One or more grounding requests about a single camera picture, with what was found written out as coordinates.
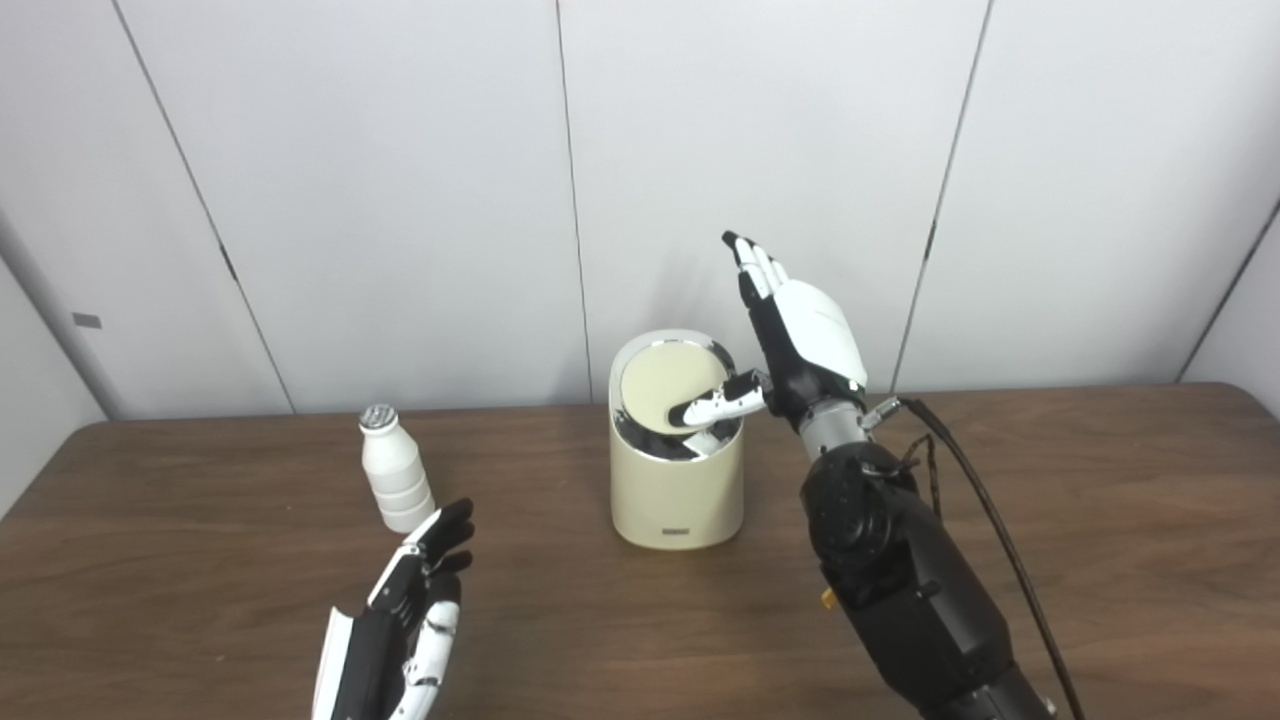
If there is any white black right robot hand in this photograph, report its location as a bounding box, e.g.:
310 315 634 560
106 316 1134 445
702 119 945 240
668 231 869 429

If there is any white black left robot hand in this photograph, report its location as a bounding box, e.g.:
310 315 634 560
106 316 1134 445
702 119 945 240
312 498 476 720

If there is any small white plastic bottle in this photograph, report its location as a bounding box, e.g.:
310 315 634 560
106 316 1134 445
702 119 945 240
359 404 438 534

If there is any round cream bin lid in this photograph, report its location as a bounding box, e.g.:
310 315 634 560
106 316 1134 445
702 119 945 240
620 343 736 441

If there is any cream lidded trash bin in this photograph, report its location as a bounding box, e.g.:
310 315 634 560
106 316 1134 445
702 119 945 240
609 330 746 551

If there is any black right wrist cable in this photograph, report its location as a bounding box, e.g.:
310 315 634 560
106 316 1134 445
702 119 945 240
862 396 1088 720

